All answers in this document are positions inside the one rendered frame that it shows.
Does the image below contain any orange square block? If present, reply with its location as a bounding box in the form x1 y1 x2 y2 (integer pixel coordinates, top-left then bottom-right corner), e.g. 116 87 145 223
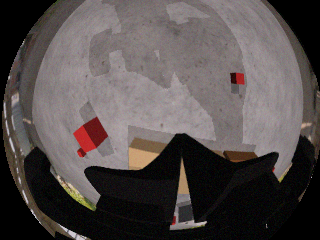
223 149 257 163

